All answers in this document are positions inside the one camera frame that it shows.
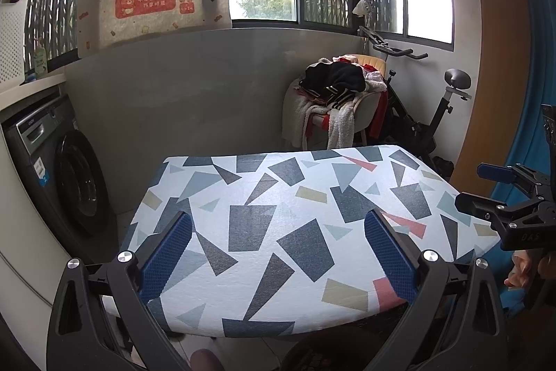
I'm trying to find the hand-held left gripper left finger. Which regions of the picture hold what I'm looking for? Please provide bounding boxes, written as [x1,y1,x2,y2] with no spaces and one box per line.
[46,211,194,371]

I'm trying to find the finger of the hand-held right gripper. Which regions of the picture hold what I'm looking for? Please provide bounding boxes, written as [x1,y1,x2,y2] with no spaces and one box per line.
[477,163,545,199]
[455,191,512,235]

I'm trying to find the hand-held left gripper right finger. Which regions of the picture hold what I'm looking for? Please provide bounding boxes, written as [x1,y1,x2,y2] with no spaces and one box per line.
[364,208,510,371]

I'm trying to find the pink plastic bin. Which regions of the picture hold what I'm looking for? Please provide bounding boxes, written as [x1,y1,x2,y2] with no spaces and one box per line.
[280,328,384,371]

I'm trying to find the person's right hand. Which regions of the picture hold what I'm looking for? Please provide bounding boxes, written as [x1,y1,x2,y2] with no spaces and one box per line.
[504,250,556,290]

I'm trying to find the black exercise bike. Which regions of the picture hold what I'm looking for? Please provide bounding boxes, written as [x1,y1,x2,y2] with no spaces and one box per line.
[358,25,473,177]

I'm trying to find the table with geometric cloth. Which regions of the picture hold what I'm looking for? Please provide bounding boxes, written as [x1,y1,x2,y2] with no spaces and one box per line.
[119,145,500,339]

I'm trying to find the wooden door panel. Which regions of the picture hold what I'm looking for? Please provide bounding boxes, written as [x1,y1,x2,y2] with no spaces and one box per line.
[452,0,533,199]

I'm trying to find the grey front-load washing machine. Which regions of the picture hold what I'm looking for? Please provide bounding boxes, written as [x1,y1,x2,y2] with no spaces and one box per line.
[2,93,112,251]

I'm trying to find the red garment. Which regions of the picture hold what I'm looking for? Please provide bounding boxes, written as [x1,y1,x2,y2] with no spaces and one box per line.
[369,93,390,138]

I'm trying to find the white fleece blanket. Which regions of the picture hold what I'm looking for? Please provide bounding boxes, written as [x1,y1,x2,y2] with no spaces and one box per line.
[282,80,355,151]

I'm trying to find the beige chair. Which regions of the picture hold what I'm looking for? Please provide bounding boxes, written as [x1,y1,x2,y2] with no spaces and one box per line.
[282,55,390,151]

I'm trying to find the black striped jacket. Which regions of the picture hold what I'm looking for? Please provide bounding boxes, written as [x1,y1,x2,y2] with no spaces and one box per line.
[299,62,367,94]

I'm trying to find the green bottle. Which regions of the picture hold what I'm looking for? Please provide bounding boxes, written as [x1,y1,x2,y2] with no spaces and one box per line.
[32,41,48,76]

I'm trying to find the beige printed mat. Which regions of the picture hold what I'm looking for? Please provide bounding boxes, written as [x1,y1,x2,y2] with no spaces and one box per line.
[76,0,234,59]

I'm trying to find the white perforated laundry basket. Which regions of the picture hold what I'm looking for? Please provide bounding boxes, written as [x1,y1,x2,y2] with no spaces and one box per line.
[0,0,29,86]

